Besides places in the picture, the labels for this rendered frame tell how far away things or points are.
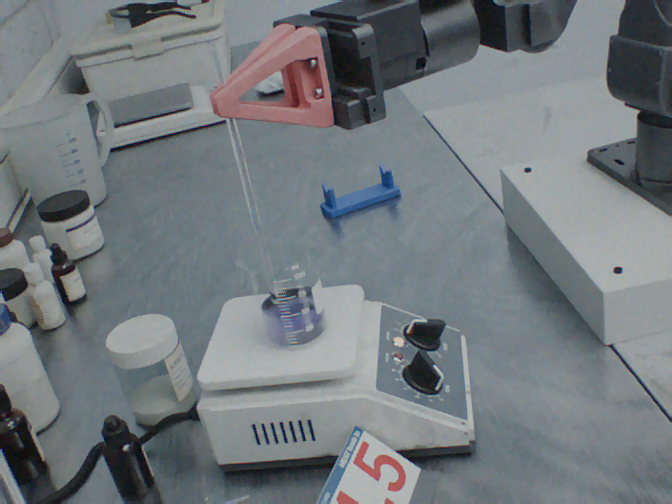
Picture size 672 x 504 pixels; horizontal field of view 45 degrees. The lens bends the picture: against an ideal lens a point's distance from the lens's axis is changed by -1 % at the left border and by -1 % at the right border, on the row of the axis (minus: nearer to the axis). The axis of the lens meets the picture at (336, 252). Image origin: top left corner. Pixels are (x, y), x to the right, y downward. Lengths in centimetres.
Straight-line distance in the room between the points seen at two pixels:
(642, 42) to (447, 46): 23
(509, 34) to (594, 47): 169
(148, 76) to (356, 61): 116
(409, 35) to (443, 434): 28
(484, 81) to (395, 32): 166
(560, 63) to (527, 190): 144
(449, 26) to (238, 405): 31
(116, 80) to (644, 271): 122
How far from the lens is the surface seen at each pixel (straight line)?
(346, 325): 63
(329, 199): 102
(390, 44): 58
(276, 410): 61
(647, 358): 72
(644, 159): 84
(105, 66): 170
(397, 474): 61
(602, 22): 231
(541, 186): 87
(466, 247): 90
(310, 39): 55
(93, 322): 93
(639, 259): 75
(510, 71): 224
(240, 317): 68
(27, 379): 76
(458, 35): 62
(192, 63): 169
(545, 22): 64
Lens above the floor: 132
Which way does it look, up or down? 27 degrees down
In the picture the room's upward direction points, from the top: 11 degrees counter-clockwise
